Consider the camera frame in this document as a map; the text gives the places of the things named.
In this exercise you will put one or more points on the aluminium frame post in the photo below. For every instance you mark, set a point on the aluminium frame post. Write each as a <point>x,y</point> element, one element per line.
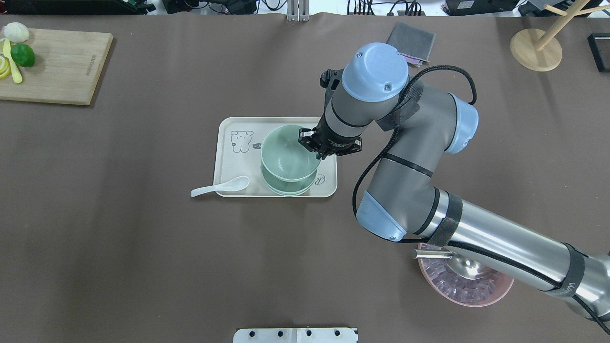
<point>298,10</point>

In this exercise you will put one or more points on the green bowl on tray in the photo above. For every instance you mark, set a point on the green bowl on tray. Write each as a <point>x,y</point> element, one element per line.
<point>289,194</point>

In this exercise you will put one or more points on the beige serving tray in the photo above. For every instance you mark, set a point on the beige serving tray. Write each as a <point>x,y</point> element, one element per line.
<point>238,151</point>

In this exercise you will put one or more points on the bamboo cutting board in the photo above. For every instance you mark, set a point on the bamboo cutting board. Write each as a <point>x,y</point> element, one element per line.
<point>67,69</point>

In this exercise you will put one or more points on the lemon slice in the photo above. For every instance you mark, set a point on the lemon slice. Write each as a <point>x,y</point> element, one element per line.
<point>5,69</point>

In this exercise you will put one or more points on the green lime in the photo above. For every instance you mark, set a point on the green lime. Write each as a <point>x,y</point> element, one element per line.
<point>23,55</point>

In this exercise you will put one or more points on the wooden mug tree stand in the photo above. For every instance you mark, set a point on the wooden mug tree stand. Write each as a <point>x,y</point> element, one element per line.
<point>539,50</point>

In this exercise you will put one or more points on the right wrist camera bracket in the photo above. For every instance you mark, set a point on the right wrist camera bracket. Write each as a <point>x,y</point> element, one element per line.
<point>329,80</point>

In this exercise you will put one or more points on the white ceramic spoon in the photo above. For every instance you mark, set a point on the white ceramic spoon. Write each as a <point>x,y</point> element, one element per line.
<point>236,184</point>

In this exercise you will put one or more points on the white camera pillar mount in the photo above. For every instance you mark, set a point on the white camera pillar mount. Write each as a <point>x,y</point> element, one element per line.
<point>297,335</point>

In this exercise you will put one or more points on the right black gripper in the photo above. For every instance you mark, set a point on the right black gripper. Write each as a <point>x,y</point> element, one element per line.
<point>335,139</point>

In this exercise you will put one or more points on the green bowl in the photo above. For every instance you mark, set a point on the green bowl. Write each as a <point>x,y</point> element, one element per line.
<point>286,186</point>
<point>285,158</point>
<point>289,194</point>

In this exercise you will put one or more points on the white garlic bulb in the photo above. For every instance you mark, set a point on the white garlic bulb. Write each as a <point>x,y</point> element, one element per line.
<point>16,32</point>

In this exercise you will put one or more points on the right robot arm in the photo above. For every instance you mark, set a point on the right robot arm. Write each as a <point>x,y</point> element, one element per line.
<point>430,114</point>

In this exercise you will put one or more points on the pink bowl with ice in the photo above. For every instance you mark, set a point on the pink bowl with ice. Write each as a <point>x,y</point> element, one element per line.
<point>455,288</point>

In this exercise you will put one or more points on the metal ice scoop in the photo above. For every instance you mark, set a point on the metal ice scoop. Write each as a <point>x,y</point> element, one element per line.
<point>465,267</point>

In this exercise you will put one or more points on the grey folded cloth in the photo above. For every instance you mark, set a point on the grey folded cloth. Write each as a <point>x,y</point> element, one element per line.
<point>413,43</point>

